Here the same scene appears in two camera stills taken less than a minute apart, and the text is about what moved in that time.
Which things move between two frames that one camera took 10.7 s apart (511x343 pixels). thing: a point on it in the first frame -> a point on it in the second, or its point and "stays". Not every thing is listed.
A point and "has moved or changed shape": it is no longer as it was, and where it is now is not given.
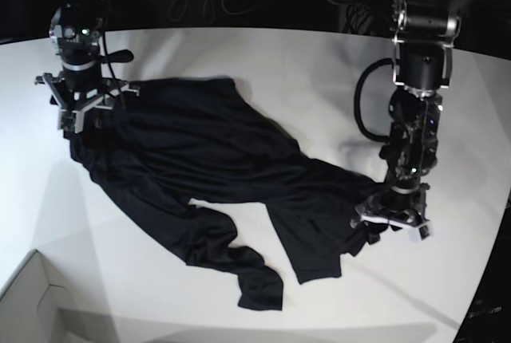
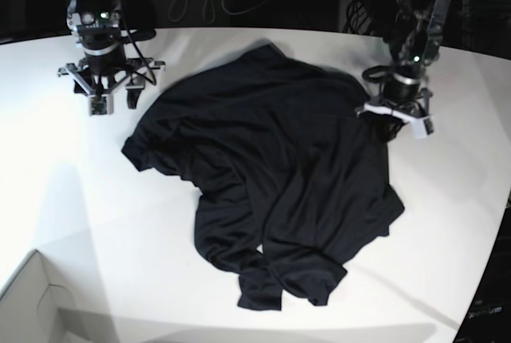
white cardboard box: [36, 308] stays
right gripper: [398, 209] -> [406, 100]
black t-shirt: [168, 142] has moved or changed shape
